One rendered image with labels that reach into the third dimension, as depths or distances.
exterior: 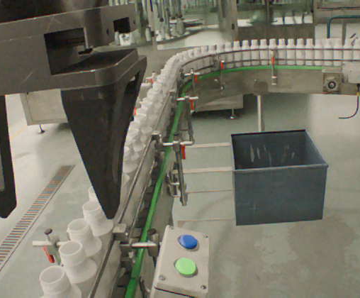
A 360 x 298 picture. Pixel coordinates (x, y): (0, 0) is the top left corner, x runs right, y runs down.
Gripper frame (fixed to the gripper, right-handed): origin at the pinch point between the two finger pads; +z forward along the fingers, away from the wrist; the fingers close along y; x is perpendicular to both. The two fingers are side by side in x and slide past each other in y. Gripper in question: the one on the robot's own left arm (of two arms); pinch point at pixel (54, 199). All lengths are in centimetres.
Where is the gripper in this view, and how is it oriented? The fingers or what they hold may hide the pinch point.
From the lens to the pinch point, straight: 19.4
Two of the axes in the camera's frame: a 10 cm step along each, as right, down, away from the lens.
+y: 9.9, -0.6, -1.2
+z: 1.0, 9.1, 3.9
